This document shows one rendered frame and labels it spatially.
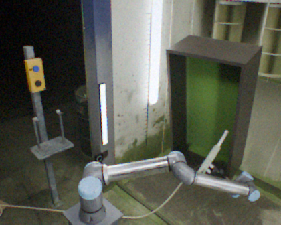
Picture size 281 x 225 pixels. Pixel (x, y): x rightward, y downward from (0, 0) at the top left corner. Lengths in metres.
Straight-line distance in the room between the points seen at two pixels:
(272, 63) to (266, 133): 0.81
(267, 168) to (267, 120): 0.55
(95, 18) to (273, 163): 2.39
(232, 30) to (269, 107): 1.00
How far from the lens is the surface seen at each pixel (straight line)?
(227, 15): 3.07
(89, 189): 1.65
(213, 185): 1.80
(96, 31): 2.15
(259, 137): 3.22
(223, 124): 2.47
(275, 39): 2.89
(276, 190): 3.16
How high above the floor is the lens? 2.02
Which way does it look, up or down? 26 degrees down
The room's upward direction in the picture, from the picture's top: 1 degrees clockwise
